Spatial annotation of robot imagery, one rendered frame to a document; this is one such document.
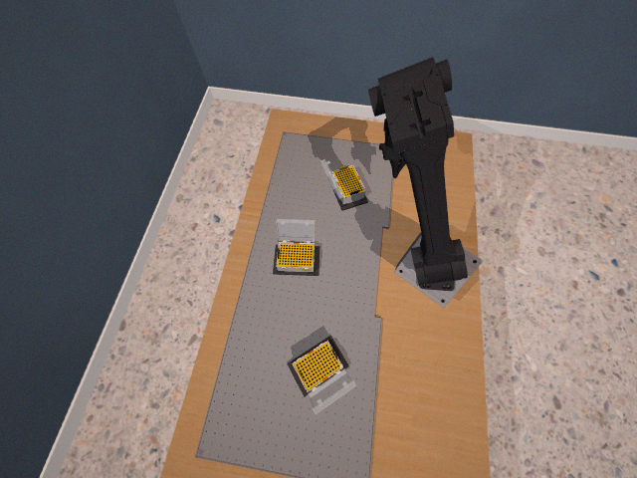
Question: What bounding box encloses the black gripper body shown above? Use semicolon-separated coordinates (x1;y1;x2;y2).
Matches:
379;138;403;160

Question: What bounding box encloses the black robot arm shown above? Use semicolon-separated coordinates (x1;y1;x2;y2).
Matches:
368;57;468;291

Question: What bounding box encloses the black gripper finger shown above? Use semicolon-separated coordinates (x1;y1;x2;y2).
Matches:
395;159;406;178
389;159;400;178

